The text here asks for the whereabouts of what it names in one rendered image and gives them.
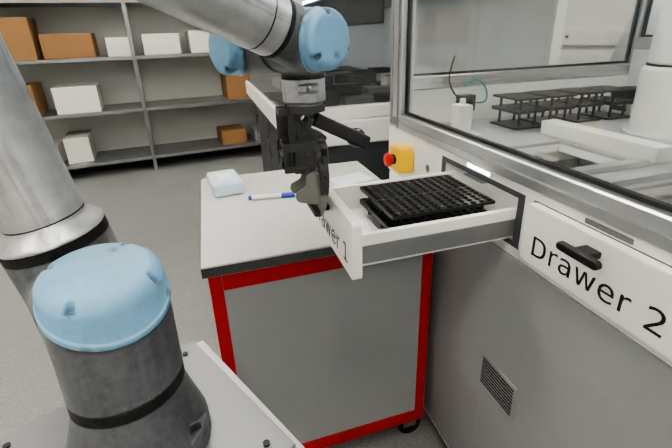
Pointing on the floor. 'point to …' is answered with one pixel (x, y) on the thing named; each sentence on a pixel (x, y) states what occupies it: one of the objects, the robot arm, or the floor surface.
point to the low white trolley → (313, 316)
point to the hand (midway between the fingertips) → (321, 206)
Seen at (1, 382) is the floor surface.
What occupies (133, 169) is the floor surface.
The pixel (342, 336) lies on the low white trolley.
